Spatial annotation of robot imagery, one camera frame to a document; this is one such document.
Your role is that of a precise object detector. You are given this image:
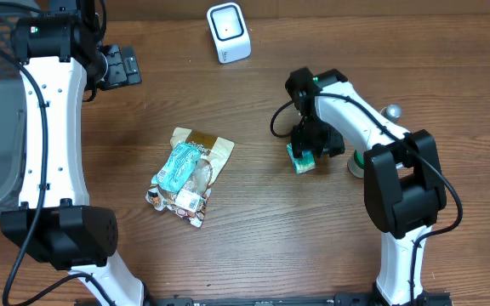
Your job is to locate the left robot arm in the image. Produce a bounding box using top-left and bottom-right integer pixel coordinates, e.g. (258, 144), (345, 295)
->
(0, 1), (151, 305)

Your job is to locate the yellow oil bottle silver cap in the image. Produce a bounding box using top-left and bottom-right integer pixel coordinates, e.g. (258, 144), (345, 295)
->
(380, 104), (402, 124)

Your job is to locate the teal Kleenex tissue pack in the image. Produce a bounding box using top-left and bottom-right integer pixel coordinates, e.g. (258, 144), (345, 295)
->
(287, 143), (316, 174)

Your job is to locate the green lid white jar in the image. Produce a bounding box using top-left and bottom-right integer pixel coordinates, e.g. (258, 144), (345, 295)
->
(347, 150), (364, 179)

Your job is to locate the white barcode scanner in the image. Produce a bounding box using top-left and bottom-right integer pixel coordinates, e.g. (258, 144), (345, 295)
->
(206, 2), (252, 64)

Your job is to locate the teal wet wipes pack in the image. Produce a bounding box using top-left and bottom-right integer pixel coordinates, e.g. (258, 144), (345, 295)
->
(151, 143), (201, 192)

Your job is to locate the brown Pantree snack bag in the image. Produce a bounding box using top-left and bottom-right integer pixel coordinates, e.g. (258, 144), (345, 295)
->
(145, 127), (235, 228)

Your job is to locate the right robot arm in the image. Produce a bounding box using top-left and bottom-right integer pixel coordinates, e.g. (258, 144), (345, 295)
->
(285, 67), (451, 305)

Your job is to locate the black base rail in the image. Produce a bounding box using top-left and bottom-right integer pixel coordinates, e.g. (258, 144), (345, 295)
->
(74, 292), (453, 306)

